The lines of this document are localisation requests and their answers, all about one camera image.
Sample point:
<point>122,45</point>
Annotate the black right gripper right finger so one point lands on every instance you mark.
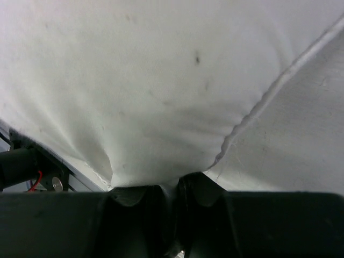
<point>220,223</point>

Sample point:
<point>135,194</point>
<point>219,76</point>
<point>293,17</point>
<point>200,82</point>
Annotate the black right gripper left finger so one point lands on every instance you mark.
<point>121,223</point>

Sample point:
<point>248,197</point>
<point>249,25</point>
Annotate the white pillow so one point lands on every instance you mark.
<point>145,92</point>

